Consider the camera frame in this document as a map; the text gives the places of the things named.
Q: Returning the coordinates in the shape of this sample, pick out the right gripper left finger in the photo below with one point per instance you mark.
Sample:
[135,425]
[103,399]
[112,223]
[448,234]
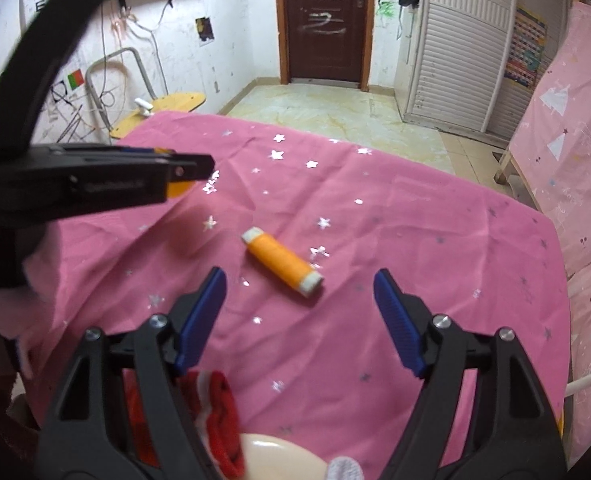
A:
[194,316]

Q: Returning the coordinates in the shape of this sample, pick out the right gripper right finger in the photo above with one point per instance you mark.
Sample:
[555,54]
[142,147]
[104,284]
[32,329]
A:
[406,318]

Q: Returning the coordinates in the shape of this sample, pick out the orange thread spool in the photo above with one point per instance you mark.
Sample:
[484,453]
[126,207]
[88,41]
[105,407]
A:
[282,262]

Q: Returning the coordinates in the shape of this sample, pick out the yellow plastic funnel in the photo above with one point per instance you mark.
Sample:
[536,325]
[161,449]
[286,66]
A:
[175,189]

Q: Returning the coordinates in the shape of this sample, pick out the right gloved hand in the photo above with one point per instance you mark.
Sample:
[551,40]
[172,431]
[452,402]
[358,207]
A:
[344,468]

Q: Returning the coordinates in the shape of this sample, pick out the red striped knit sock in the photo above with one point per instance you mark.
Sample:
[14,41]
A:
[211,403]

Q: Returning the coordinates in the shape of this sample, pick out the pink star tablecloth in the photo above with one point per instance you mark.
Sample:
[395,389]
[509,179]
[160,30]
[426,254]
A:
[319,371]

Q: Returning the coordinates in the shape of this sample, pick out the cream plastic dome lid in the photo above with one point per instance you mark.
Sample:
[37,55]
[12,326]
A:
[270,458]

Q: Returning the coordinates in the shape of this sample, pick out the white metal chair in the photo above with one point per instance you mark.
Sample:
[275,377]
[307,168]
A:
[578,385]

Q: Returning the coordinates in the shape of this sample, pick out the yellow wooden stool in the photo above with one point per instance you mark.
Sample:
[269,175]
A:
[176,102]

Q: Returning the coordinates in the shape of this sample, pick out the pink bed curtain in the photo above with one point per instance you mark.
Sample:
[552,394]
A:
[552,149]

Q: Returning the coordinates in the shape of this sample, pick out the white slatted wardrobe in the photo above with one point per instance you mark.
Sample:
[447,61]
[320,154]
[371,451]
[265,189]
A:
[459,77]

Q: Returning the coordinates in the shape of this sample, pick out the dark brown door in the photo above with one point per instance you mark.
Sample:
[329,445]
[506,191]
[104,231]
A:
[325,41]

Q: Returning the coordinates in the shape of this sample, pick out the colourful wall chart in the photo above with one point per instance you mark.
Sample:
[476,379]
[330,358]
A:
[526,49]

